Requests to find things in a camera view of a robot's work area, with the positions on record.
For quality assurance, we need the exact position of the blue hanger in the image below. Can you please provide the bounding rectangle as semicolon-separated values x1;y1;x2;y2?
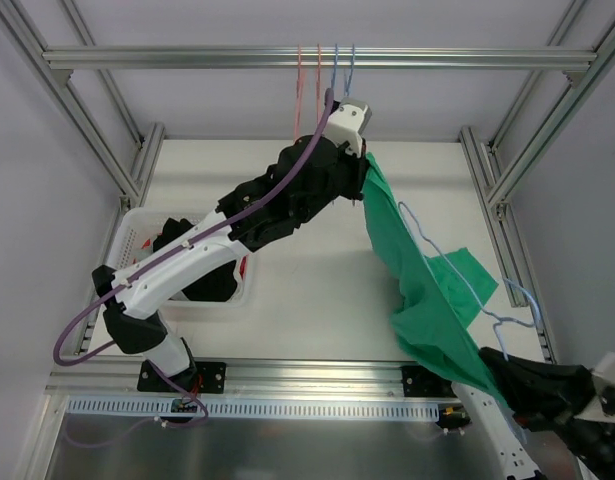
330;43;339;92
343;44;356;97
397;201;543;362

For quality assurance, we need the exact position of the pink hanger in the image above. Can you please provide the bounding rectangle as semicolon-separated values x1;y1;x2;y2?
293;45;305;140
315;43;322;124

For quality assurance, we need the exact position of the red tank top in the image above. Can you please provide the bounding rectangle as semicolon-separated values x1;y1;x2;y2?
135;236;249;280

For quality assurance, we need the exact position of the green tank top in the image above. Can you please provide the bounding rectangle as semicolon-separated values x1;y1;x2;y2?
362;154;504;402

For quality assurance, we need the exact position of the black tank top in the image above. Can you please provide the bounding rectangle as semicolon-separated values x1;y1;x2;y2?
151;218;239;302

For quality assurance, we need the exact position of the grey tank top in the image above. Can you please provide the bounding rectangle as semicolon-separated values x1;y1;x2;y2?
133;248;153;263

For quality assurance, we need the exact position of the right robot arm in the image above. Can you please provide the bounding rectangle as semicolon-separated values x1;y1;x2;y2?
433;347;615;479

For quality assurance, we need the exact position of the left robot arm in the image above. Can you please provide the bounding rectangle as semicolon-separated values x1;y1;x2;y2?
92;136;369;391

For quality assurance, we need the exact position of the white plastic basket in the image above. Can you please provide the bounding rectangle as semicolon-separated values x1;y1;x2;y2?
107;208;253;320

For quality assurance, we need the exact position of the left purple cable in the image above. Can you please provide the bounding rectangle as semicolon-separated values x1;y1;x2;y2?
52;88;336;429

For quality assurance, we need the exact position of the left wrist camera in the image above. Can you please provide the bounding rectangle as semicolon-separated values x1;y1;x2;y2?
323;97;372;158

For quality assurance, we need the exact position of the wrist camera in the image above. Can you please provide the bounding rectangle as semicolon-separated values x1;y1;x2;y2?
576;351;615;421
323;97;372;158

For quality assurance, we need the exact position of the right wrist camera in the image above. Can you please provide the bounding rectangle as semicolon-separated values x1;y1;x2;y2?
576;351;615;421

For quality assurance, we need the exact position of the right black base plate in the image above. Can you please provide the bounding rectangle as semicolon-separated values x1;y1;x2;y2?
400;364;455;398

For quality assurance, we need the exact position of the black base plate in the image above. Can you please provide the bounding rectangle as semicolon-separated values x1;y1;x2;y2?
400;364;455;398
136;360;227;394

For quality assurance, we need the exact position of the aluminium hanging rail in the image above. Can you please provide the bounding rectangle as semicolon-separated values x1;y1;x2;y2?
42;45;598;72

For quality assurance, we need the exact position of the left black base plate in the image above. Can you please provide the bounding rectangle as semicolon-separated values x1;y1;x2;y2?
136;360;227;394

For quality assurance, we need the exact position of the aluminium front rail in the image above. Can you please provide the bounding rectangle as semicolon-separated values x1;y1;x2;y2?
45;355;427;401

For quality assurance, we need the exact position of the white slotted cable duct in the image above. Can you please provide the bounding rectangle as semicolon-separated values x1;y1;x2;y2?
66;396;440;423

